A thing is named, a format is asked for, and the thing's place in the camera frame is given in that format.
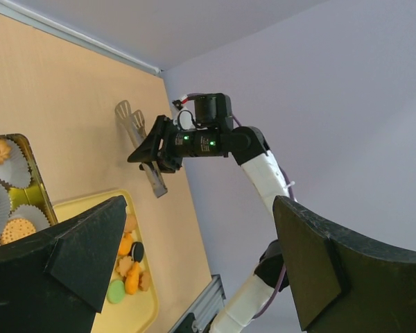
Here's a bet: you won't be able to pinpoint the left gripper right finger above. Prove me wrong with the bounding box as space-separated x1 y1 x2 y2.
273 196 416 332

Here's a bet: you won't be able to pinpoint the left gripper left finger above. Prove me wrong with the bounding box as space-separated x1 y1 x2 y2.
0 196 127 332

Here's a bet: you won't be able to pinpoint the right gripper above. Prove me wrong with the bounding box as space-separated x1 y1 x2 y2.
128 115 182 173

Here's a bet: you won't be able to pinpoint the metal serving tongs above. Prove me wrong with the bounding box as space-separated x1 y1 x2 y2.
114 100 168 198

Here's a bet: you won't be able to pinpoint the beige round biscuit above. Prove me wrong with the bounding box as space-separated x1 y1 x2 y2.
0 219 36 245

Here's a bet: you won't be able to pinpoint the square cookie tin box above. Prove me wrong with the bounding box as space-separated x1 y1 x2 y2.
0 133 58 246

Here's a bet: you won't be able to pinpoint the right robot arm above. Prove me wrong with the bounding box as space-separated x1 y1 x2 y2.
128 93 295 332

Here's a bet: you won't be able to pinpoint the green sandwich cookie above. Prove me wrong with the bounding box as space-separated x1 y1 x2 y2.
107 280 125 304

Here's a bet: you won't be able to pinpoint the tan leaf cookie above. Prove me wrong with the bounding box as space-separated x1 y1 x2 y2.
115 255 134 278

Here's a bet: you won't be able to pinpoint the tan flower cookie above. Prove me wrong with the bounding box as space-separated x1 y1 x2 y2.
138 271 151 291
123 214 138 233

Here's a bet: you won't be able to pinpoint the black sandwich cookie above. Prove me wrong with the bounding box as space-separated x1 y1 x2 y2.
130 241 145 262

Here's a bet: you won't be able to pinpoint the yellow serving tray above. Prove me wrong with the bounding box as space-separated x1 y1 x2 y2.
54 189 159 332

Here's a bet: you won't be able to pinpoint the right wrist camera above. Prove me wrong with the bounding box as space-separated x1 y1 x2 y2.
172 96 195 130

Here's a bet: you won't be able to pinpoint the aluminium mounting rail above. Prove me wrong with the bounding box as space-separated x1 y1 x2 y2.
169 274 226 333

